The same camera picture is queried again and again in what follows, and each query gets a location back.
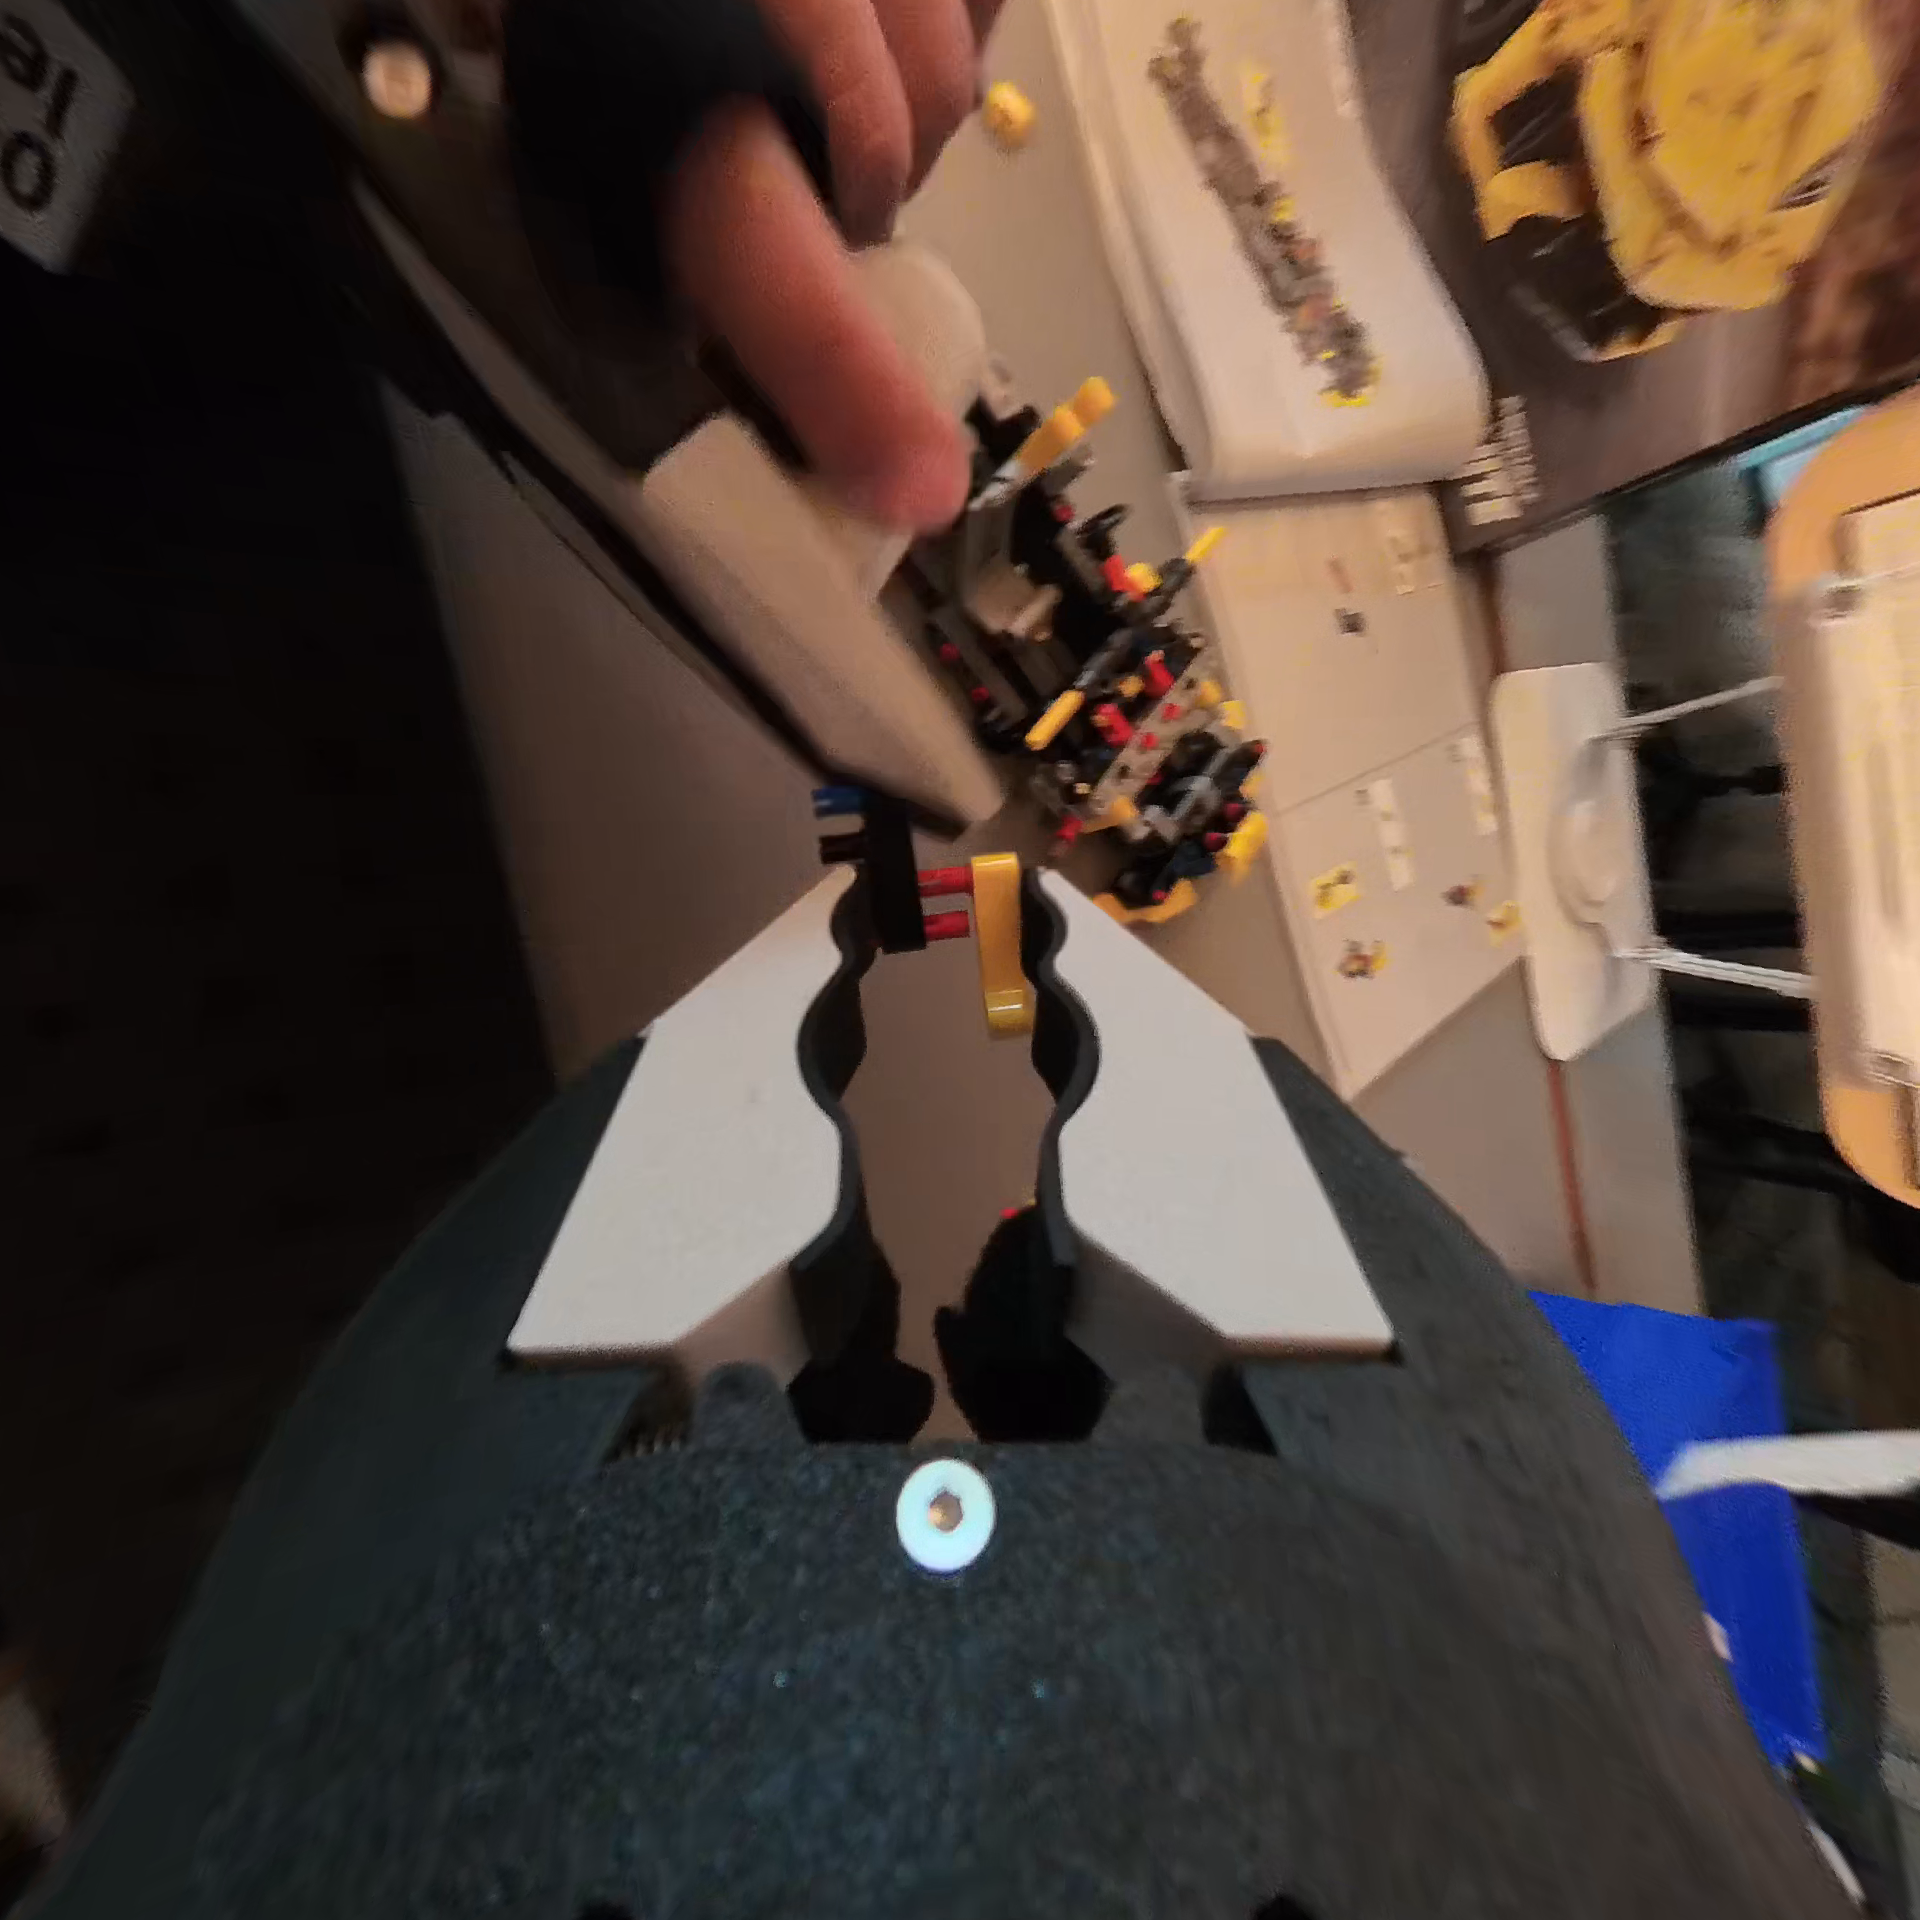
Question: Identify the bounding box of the lego set box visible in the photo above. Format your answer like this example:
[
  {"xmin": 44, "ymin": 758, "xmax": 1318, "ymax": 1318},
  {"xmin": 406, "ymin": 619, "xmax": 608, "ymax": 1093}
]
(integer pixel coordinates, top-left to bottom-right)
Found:
[{"xmin": 1341, "ymin": 0, "xmax": 1920, "ymax": 557}]

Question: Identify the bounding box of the black lego beam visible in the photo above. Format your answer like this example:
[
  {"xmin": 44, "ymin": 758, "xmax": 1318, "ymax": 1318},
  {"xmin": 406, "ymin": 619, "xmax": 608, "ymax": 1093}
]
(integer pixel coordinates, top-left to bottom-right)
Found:
[{"xmin": 816, "ymin": 786, "xmax": 924, "ymax": 954}]

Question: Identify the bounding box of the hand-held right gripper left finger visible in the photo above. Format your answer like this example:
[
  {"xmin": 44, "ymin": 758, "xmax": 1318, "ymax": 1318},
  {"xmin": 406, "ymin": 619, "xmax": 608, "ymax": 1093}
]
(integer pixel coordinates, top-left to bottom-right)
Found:
[{"xmin": 508, "ymin": 870, "xmax": 880, "ymax": 1367}]

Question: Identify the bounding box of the white stand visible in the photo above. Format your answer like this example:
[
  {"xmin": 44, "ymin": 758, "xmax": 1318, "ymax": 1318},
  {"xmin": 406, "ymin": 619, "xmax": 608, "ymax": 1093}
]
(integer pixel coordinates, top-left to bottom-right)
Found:
[{"xmin": 1486, "ymin": 575, "xmax": 1920, "ymax": 1068}]

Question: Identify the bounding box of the white plastic bag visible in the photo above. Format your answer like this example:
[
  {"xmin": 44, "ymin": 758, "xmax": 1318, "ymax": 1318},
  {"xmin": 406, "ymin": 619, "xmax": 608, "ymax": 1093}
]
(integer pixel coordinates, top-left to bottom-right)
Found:
[{"xmin": 1656, "ymin": 1430, "xmax": 1920, "ymax": 1501}]

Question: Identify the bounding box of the lego car model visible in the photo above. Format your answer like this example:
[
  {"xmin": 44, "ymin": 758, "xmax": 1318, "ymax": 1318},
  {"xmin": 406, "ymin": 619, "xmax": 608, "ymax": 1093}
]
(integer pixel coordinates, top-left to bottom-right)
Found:
[{"xmin": 878, "ymin": 374, "xmax": 1269, "ymax": 923}]

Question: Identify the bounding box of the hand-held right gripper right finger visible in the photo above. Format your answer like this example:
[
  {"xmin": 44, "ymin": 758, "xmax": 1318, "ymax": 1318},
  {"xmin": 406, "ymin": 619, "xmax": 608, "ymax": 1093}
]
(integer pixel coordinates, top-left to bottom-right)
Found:
[{"xmin": 1035, "ymin": 870, "xmax": 1397, "ymax": 1367}]

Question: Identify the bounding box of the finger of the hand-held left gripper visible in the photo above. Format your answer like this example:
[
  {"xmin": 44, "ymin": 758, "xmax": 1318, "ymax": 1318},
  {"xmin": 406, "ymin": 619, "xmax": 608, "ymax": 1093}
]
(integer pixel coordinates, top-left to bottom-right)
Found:
[{"xmin": 643, "ymin": 412, "xmax": 1011, "ymax": 836}]

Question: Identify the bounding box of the lego instruction booklet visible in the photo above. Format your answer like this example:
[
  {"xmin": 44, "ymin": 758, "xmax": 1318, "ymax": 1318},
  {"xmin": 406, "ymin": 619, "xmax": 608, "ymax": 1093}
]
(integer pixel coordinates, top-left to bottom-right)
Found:
[{"xmin": 1043, "ymin": 0, "xmax": 1531, "ymax": 1097}]

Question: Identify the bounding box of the person's left hand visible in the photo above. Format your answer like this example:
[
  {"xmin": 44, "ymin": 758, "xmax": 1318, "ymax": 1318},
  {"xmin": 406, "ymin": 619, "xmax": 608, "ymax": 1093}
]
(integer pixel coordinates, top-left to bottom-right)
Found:
[{"xmin": 668, "ymin": 0, "xmax": 1000, "ymax": 531}]

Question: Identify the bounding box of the blue plastic bin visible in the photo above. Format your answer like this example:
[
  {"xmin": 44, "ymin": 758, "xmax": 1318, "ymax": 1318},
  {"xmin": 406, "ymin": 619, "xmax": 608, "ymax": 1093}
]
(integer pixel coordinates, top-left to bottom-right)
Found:
[{"xmin": 1529, "ymin": 1289, "xmax": 1832, "ymax": 1772}]

